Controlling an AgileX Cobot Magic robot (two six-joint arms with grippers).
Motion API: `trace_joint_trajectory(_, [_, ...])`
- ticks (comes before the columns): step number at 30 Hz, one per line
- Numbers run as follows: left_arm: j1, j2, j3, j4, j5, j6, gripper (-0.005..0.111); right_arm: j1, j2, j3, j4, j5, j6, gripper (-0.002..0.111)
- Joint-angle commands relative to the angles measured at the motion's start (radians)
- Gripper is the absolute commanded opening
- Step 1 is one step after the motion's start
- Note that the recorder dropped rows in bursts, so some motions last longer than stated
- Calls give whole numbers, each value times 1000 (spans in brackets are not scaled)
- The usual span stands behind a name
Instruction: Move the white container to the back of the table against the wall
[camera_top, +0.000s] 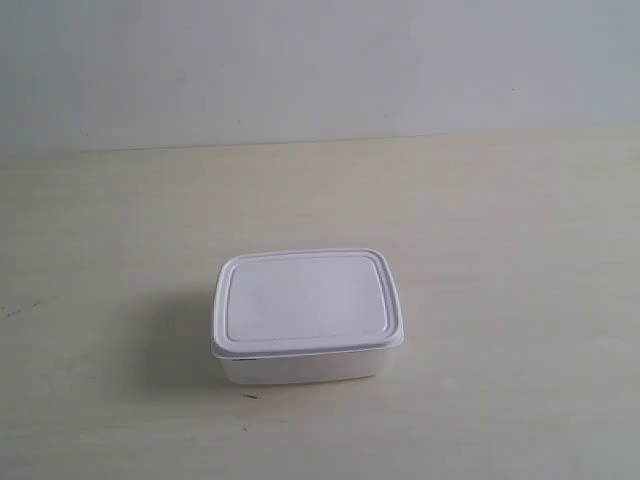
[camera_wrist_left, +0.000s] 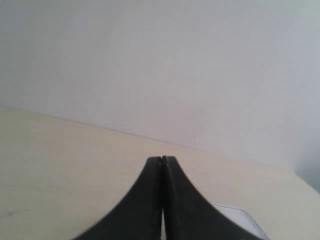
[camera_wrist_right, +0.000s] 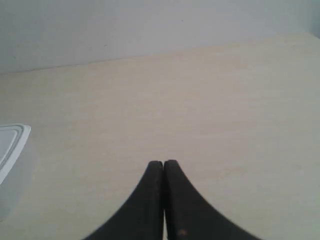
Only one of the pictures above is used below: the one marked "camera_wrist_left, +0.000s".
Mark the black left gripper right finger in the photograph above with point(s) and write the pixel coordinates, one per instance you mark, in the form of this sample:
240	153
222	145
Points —
187	213

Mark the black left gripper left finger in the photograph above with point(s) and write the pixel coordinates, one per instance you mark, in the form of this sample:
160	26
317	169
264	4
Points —
138	216

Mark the white lidded plastic container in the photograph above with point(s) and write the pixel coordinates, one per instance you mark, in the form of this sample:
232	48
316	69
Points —
242	219

